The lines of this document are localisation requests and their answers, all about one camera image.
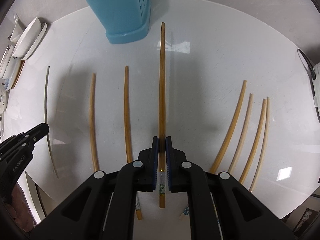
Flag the dark amber chopstick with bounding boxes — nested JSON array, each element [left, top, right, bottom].
[[158, 22, 166, 209]]

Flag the person's hand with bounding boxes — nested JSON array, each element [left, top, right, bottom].
[[5, 183, 35, 232]]

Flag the blue patterned chopstick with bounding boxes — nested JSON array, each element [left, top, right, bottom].
[[179, 206, 189, 219]]

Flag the amber chopstick right group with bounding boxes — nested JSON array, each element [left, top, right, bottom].
[[209, 80, 247, 174]]

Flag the amber chopstick far right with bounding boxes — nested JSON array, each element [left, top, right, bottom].
[[239, 99, 267, 184]]

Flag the pale thin chopstick left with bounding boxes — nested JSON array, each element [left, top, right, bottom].
[[44, 66, 60, 179]]

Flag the stacked white bowls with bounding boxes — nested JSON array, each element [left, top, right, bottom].
[[1, 45, 18, 79]]

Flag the wooden board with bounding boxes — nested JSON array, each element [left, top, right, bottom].
[[10, 60, 25, 89]]

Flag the pale chopstick right group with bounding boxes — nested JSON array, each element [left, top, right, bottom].
[[228, 93, 254, 174]]

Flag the pale chopstick far right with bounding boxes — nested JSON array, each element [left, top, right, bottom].
[[249, 97, 270, 193]]

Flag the white bowl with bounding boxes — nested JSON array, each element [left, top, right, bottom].
[[12, 17, 41, 58]]

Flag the white ribbed plate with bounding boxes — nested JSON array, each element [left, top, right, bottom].
[[22, 23, 47, 61]]

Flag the white appliance with bunny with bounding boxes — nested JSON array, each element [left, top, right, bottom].
[[312, 63, 320, 116]]

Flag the blue plastic utensil holder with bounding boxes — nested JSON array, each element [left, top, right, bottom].
[[86, 0, 151, 44]]

